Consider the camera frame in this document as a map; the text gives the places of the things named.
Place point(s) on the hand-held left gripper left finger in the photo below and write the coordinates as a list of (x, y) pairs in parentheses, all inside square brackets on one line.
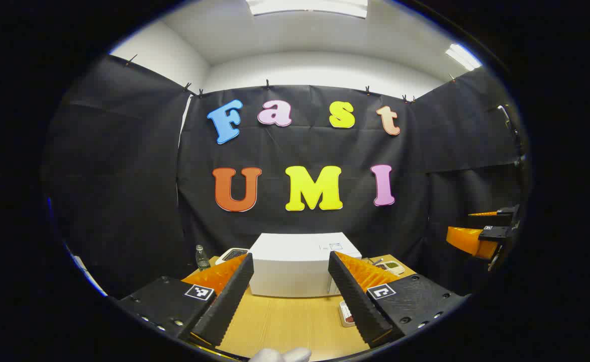
[(227, 306)]

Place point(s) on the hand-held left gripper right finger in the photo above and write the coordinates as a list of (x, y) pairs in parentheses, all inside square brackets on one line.
[(358, 301)]

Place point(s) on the black backdrop cloth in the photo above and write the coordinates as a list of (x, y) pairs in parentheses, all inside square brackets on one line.
[(124, 176)]

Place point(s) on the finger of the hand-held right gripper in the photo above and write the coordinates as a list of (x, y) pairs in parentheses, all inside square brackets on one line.
[(506, 211), (468, 240)]

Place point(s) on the white microwave oven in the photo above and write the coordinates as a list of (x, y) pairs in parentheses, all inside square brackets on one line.
[(295, 266)]

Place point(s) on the clear plastic water bottle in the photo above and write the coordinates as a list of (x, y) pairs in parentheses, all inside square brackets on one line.
[(202, 259)]

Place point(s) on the white toaster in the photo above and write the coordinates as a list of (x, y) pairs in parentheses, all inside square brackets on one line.
[(230, 254)]

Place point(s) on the ceiling light panel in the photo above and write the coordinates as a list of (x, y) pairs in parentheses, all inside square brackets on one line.
[(307, 6), (463, 57)]

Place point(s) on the white rectangular dish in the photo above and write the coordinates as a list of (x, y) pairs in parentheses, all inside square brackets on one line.
[(344, 323)]

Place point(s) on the grey metal stand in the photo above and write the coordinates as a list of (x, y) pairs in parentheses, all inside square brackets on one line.
[(504, 118)]

